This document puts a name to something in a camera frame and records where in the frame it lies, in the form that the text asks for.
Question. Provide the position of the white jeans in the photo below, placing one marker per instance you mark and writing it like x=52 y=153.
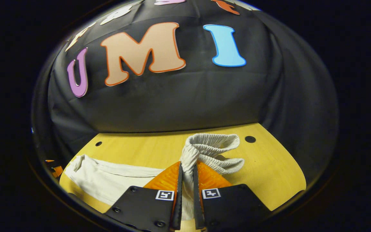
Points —
x=108 y=180

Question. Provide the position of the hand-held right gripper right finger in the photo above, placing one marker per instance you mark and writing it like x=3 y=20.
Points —
x=196 y=199

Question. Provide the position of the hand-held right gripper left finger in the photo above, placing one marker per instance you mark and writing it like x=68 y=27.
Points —
x=178 y=199

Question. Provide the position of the black backdrop cloth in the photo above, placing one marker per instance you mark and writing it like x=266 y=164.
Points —
x=179 y=100

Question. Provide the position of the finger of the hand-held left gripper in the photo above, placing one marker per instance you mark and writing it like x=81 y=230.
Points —
x=56 y=169

